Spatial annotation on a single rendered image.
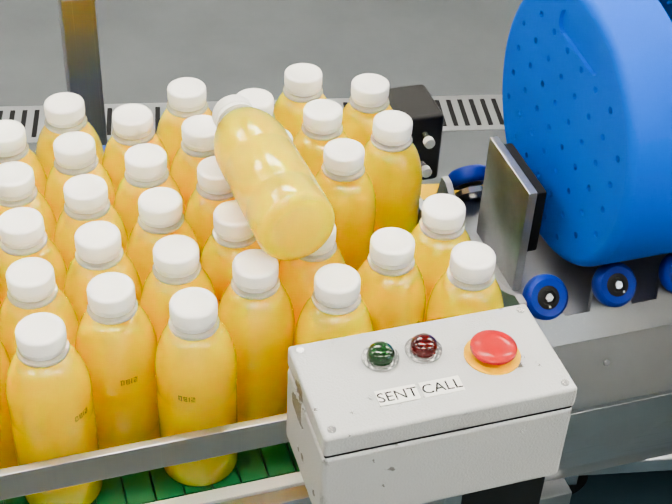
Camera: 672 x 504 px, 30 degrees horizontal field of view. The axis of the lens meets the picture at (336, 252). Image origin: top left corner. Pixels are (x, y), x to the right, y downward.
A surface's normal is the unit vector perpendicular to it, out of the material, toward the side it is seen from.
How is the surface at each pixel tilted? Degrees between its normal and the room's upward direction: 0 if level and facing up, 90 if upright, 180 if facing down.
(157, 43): 0
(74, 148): 0
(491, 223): 90
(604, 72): 90
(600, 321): 52
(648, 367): 70
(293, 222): 90
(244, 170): 46
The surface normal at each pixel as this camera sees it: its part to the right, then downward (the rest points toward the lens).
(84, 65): 0.29, 0.62
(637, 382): 0.29, 0.33
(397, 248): 0.04, -0.77
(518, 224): -0.95, 0.16
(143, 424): 0.68, 0.49
